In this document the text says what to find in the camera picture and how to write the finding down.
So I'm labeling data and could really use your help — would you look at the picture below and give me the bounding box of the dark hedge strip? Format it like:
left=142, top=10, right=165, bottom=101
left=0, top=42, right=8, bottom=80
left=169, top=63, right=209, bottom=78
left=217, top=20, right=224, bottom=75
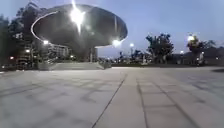
left=111, top=62, right=224, bottom=69

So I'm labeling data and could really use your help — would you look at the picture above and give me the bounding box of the dark disc-shaped canopy building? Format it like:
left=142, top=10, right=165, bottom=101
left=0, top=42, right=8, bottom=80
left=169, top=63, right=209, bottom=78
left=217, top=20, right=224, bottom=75
left=30, top=3, right=129, bottom=63

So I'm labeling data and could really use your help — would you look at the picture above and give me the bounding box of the building with lit windows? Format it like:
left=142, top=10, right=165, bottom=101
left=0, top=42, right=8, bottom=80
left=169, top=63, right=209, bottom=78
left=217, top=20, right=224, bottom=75
left=48, top=43, right=73, bottom=61

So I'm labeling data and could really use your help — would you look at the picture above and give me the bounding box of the broad dark tree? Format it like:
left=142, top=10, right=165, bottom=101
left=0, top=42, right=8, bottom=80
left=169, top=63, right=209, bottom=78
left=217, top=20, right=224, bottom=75
left=145, top=32, right=175, bottom=64

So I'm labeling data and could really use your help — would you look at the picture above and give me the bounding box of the street lamp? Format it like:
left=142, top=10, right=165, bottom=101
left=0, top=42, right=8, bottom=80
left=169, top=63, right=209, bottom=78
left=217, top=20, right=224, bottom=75
left=129, top=42, right=135, bottom=63

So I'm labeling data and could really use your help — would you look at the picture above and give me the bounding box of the dark group of trees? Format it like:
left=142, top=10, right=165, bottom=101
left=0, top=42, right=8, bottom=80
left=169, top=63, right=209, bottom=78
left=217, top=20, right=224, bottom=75
left=0, top=2, right=48, bottom=70

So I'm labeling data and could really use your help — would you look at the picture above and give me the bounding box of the grey stone paving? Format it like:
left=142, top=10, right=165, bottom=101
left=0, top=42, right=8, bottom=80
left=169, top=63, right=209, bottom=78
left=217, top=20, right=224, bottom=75
left=0, top=66, right=224, bottom=128

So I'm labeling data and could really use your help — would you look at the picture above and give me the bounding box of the dark tree with lamp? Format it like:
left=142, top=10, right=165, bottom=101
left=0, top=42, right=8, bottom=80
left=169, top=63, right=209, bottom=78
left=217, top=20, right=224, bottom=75
left=185, top=33, right=218, bottom=66

